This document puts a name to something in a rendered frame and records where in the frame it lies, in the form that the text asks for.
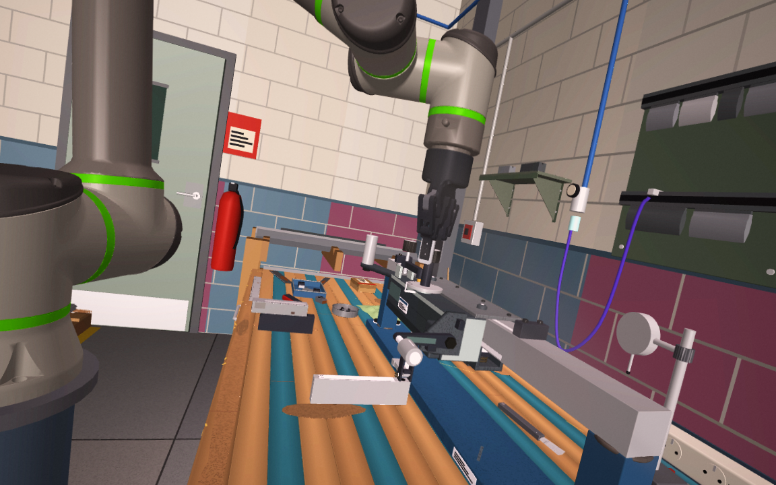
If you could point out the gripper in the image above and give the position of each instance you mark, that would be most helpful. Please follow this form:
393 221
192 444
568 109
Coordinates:
447 170

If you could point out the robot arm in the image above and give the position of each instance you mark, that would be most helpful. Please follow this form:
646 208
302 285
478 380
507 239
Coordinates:
115 101

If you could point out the white stop bushing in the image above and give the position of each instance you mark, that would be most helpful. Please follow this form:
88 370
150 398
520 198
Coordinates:
423 288

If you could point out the black finger carriage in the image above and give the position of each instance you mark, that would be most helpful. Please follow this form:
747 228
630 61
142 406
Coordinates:
422 316

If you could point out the black block on crossbar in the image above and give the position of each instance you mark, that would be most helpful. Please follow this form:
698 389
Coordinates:
531 329

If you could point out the white gauge block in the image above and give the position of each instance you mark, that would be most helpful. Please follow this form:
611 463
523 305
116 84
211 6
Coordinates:
358 391

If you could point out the blue backgauge machine base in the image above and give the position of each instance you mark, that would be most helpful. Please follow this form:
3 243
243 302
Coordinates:
489 431

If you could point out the grey crossbar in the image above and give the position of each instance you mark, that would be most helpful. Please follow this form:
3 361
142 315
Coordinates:
583 384

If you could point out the white dial gauge stand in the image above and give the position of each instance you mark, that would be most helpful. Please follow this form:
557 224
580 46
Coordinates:
638 333

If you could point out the brown small box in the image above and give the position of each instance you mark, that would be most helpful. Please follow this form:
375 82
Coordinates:
364 284

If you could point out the green cloth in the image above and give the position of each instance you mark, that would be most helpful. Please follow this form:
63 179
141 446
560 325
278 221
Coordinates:
368 310

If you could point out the grey shelf with wooden brackets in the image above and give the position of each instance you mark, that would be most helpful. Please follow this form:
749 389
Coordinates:
320 241

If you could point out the grey round disc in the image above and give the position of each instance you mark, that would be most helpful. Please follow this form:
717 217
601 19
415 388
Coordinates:
344 310

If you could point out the grey and black box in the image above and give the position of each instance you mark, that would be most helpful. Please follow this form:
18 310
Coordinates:
283 315

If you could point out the red fire extinguisher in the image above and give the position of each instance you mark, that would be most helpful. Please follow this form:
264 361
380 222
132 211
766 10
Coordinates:
227 229

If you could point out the black and white pen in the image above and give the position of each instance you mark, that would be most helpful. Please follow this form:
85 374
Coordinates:
529 426

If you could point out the pale green door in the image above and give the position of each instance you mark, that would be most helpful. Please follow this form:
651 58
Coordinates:
207 135

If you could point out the green tool board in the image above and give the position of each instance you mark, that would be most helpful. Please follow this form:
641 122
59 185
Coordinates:
725 175

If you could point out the white power strip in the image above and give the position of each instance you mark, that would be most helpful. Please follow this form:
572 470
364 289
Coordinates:
704 461

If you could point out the brown wooden crate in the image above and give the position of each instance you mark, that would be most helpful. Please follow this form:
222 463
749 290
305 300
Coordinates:
81 320

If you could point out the red and white switch box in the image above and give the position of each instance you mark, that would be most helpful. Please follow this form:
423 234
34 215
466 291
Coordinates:
472 232

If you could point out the green wall shelf bracket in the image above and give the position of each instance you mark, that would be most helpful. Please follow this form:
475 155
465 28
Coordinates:
529 180

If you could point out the white wall conduit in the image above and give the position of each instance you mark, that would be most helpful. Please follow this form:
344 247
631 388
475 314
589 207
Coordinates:
500 101

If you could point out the red wall sign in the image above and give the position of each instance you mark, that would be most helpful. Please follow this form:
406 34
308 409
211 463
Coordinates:
242 136

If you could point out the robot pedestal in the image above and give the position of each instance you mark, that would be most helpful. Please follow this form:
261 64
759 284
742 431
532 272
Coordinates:
17 438

